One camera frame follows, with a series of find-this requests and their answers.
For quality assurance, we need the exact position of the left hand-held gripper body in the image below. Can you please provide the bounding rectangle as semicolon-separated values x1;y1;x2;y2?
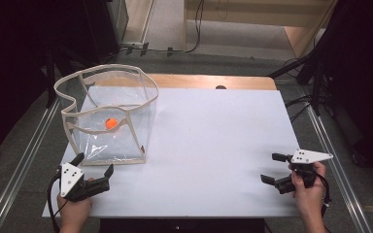
59;161;111;204

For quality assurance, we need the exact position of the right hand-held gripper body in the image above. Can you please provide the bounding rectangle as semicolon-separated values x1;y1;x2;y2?
274;149;334;195

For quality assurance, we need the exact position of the clear storage bag beige trim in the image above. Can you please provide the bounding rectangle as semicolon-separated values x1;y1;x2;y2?
53;63;160;167

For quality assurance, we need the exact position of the orange ball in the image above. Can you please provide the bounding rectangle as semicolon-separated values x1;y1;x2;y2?
105;117;119;131

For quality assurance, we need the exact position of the person's left hand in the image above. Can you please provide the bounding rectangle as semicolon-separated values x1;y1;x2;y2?
56;193;93;226

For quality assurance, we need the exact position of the person's right hand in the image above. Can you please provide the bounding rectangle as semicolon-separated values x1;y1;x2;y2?
288;161;327;214

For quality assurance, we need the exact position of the white table cover sheet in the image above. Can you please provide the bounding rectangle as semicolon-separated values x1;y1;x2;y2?
42;85;301;218

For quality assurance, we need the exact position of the black metal stand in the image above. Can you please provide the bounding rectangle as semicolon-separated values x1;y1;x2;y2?
44;45;79;110

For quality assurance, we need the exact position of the black tripod stand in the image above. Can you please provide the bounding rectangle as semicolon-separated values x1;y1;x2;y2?
267;38;324;117

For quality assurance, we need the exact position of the black curtain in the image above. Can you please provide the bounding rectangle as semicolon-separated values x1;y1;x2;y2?
0;0;88;163
314;0;373;178

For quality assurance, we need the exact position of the black cabinet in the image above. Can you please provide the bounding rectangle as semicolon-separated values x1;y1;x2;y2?
83;0;130;64

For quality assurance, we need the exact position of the wooden cabinet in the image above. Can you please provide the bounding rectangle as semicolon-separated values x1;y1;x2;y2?
183;0;339;60

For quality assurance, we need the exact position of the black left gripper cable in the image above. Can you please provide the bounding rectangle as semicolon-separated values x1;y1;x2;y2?
47;173;62;233

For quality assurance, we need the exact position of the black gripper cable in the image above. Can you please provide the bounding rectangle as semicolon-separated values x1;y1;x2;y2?
315;173;332;217
47;173;62;233

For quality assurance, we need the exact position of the metal floor rail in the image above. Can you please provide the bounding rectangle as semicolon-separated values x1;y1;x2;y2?
305;105;373;233
0;96;61;233

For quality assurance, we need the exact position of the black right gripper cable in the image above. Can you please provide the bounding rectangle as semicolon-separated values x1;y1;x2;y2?
315;173;332;217

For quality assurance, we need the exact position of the black floor cable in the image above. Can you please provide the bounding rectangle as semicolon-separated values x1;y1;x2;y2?
284;94;313;123

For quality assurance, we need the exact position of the black hanging cable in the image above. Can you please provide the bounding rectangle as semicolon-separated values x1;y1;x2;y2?
166;0;206;55

